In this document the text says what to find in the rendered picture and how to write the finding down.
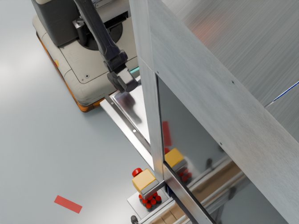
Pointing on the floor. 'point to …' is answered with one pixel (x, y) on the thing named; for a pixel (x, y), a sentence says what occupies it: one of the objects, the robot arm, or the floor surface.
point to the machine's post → (148, 84)
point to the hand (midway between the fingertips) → (122, 89)
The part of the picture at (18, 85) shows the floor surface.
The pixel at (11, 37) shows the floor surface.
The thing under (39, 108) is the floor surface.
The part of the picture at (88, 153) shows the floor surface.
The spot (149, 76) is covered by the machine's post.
